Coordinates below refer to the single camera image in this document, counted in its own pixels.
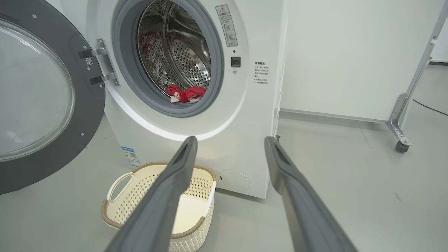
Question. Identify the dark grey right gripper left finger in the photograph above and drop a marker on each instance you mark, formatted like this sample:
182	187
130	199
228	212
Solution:
154	210

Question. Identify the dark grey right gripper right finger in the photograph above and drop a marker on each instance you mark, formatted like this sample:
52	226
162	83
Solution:
304	210

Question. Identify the washing machine door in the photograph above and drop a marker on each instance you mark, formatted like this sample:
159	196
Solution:
52	157

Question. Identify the red cloth garment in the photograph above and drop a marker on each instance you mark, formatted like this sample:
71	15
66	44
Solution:
189	93

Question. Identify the cream perforated laundry basket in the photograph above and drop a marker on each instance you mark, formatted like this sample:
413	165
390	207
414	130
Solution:
126	206

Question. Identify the white front-load washing machine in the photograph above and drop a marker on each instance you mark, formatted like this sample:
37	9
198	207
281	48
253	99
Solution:
217	115

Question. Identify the grey metal bracket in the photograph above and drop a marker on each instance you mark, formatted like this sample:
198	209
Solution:
105	59

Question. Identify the blue energy label sticker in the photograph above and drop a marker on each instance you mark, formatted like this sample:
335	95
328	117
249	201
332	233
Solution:
130	156

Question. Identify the grey warning sticker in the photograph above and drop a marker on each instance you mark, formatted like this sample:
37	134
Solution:
226	26

